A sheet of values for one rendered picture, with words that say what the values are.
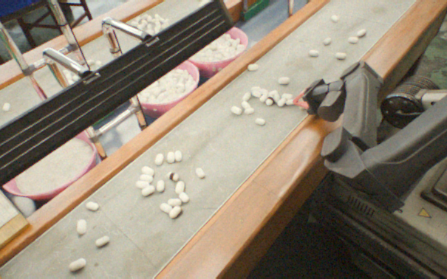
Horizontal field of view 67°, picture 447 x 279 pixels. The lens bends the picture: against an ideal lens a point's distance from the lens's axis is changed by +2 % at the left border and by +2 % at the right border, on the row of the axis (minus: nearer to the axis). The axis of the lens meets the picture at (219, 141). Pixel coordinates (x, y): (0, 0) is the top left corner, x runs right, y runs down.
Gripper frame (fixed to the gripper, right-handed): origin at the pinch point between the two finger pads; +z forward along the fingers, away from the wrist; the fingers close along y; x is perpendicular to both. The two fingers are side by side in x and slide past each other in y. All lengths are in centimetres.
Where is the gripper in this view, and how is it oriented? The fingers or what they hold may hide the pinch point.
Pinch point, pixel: (295, 102)
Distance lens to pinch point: 107.8
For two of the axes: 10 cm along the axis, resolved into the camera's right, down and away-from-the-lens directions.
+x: 5.3, 8.0, 2.7
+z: -5.5, 0.9, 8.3
